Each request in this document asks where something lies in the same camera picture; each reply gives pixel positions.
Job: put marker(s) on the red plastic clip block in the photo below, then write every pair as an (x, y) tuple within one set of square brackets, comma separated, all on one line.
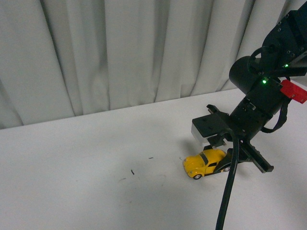
[(293, 91)]

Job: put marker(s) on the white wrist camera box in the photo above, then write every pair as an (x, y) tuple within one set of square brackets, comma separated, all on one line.
[(207, 130)]

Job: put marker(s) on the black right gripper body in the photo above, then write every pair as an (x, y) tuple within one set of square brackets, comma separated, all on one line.
[(245, 124)]

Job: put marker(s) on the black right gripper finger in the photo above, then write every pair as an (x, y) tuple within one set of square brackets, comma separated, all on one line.
[(226, 161)]

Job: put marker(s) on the yellow beetle toy car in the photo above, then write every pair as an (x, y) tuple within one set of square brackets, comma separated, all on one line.
[(202, 164)]

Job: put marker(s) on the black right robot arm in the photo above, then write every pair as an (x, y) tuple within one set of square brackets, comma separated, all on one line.
[(265, 79)]

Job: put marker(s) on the grey pleated curtain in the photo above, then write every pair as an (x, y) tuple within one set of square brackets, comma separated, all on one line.
[(66, 58)]

